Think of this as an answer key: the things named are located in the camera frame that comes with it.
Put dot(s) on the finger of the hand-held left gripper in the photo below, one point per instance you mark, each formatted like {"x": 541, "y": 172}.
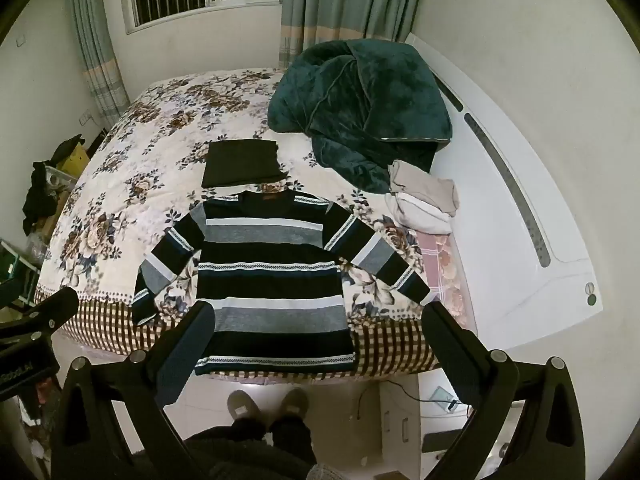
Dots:
{"x": 55, "y": 307}

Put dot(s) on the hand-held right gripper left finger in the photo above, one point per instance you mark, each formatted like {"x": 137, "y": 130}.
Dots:
{"x": 187, "y": 347}

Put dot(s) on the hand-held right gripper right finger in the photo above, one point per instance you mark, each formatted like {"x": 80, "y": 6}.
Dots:
{"x": 447, "y": 347}

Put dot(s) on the striped knit sweater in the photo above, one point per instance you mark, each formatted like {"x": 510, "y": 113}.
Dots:
{"x": 270, "y": 280}

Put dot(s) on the smartphone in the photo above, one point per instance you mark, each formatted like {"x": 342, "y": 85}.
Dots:
{"x": 445, "y": 399}

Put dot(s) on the green plastic crate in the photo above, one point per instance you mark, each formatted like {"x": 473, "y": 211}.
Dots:
{"x": 15, "y": 270}

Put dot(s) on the pink checked pillow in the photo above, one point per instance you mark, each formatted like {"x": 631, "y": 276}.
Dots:
{"x": 442, "y": 270}

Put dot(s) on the grey slipper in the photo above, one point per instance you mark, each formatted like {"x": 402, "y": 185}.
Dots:
{"x": 292, "y": 405}
{"x": 244, "y": 405}

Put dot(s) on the white nightstand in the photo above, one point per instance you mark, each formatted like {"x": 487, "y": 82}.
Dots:
{"x": 400, "y": 425}

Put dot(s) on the white curved headboard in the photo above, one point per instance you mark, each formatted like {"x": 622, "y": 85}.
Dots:
{"x": 495, "y": 240}

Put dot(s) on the black clothing heap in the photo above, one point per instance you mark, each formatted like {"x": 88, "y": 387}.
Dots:
{"x": 40, "y": 190}

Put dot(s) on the person's dark trousers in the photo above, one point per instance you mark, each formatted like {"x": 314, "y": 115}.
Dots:
{"x": 255, "y": 447}

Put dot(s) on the folded white garment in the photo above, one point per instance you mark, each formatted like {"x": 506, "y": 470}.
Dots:
{"x": 417, "y": 217}

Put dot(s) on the yellow cardboard box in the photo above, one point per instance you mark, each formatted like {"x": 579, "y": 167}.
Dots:
{"x": 75, "y": 160}

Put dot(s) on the folded beige garment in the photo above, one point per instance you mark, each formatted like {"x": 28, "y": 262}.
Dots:
{"x": 425, "y": 187}

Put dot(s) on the white floral bedsheet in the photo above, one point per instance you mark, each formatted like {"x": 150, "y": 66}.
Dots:
{"x": 145, "y": 160}

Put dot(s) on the folded black garment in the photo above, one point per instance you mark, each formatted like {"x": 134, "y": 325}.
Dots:
{"x": 242, "y": 165}

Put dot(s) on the teal plush blanket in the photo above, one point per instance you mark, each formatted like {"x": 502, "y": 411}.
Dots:
{"x": 360, "y": 105}

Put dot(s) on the narrow grey-green curtain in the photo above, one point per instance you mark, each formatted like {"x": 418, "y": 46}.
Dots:
{"x": 97, "y": 50}

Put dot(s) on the wide grey-green curtain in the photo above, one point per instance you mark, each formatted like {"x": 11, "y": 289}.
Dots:
{"x": 345, "y": 0}

